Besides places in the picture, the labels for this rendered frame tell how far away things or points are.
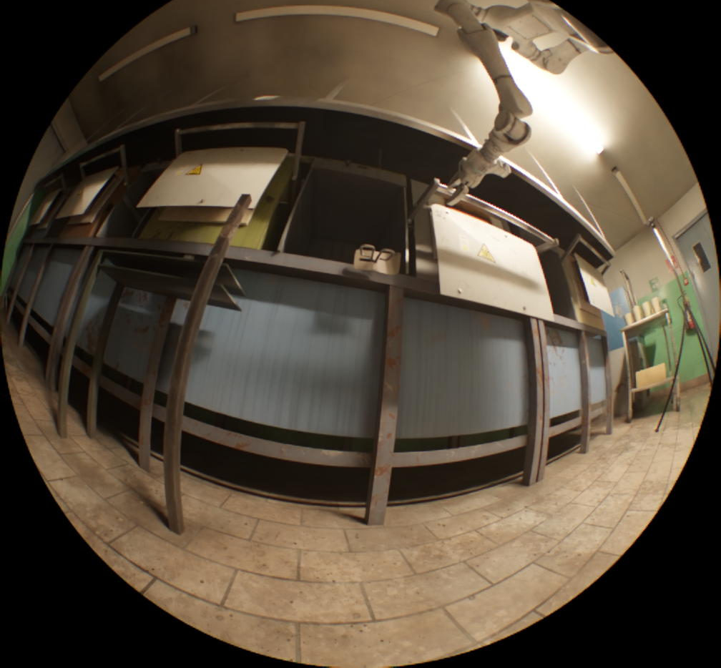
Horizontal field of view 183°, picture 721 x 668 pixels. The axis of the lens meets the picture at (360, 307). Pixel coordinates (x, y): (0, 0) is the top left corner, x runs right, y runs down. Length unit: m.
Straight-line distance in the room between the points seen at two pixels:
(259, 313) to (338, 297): 0.28
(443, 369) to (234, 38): 2.65
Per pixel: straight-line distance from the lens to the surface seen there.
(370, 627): 0.51
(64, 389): 1.01
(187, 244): 0.97
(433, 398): 0.81
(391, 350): 0.70
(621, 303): 3.57
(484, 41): 0.76
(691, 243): 4.69
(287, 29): 2.20
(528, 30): 1.04
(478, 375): 0.93
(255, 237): 0.86
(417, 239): 0.94
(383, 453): 0.71
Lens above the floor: 0.43
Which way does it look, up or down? 23 degrees up
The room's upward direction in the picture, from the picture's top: 6 degrees clockwise
